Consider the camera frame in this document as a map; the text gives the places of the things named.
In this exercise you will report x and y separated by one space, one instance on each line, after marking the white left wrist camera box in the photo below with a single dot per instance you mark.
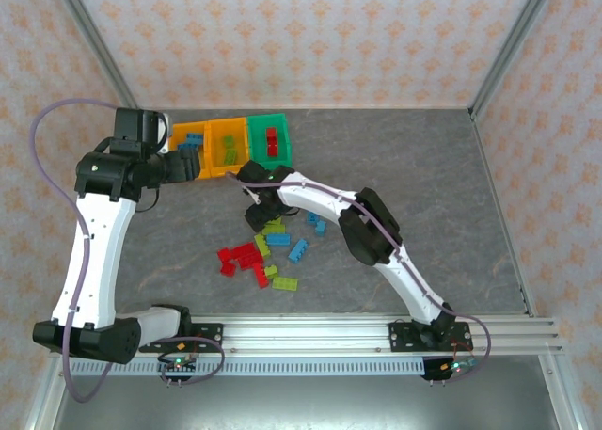
165 133

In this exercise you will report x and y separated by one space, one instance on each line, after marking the aluminium frame leg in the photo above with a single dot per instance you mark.
557 392
48 392

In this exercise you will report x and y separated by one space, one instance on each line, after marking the small blue lego brick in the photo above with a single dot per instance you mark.
320 228

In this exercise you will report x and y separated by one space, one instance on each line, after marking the small red lego brick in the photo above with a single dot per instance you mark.
225 255
227 268

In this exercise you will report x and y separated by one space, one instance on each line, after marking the aluminium frame post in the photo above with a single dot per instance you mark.
511 44
99 44

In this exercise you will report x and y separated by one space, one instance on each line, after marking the grey metal lower panel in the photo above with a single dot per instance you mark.
305 402

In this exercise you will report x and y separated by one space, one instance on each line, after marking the small circuit board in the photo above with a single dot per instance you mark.
454 366
178 365

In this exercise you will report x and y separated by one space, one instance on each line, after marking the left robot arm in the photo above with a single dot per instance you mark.
99 260

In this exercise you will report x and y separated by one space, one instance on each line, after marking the aluminium table side rail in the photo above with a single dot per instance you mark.
486 157

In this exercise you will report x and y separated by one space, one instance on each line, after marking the small green lego brick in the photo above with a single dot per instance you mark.
229 141
271 271

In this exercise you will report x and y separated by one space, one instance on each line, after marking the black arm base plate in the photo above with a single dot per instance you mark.
209 336
402 338

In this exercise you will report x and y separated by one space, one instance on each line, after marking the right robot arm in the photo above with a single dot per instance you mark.
414 284

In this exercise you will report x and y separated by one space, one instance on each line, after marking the orange plastic bin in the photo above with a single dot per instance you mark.
216 166
181 133

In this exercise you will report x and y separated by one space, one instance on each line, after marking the green plastic bin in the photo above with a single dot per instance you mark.
258 140

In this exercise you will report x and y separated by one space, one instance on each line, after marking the wide aluminium extrusion rail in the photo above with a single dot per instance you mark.
305 336

